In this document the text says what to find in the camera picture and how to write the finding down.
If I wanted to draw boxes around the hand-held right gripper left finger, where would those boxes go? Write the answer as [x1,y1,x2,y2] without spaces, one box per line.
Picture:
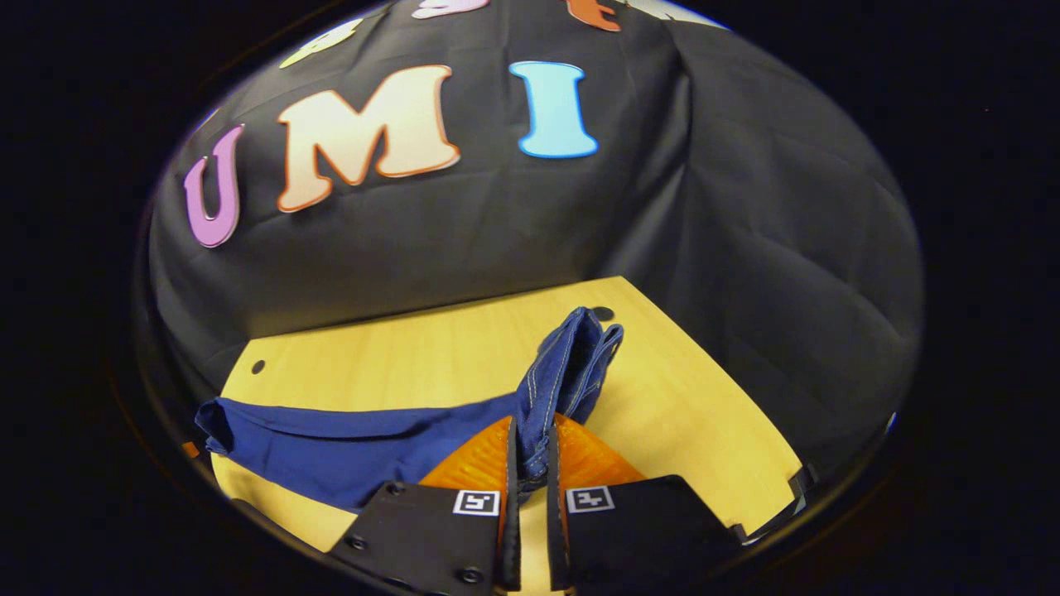
[327,416,523,595]

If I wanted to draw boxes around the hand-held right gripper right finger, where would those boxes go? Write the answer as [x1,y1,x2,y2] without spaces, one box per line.
[547,412,746,593]

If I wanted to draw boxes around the blue jeans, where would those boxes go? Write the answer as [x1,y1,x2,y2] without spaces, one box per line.
[195,306,626,510]

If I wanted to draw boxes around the black backdrop cloth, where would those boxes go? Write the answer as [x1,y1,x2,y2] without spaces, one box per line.
[132,0,924,497]

